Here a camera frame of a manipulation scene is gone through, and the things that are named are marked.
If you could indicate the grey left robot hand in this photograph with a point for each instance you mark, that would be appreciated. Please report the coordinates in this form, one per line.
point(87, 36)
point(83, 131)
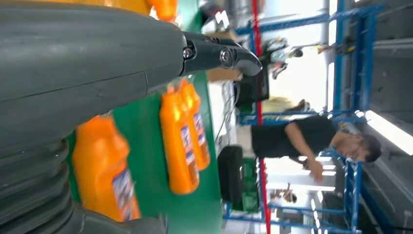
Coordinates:
point(80, 55)

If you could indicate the orange detergent bottle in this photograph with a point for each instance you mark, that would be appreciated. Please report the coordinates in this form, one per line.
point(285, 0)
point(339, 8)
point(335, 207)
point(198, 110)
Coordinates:
point(164, 9)
point(176, 155)
point(96, 161)
point(203, 148)

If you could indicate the yellow taped board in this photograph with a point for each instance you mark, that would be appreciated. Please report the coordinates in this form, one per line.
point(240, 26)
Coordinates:
point(132, 5)

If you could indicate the cardboard box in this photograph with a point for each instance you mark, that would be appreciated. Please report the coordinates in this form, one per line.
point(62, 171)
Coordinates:
point(222, 75)

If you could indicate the black device with antenna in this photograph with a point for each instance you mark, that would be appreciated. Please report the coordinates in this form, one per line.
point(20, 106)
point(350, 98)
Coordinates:
point(253, 92)

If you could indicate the black carrying case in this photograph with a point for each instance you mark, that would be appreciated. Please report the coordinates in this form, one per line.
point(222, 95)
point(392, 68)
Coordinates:
point(230, 174)

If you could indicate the green plastic crate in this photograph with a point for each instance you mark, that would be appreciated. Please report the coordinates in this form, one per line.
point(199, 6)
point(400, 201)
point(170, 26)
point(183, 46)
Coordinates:
point(250, 184)

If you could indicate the person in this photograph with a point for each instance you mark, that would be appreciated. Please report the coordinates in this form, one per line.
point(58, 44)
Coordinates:
point(290, 139)

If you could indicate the blue metal shelving rack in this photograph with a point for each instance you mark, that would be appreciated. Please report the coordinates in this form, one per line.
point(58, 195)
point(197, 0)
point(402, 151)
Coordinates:
point(350, 193)
point(338, 64)

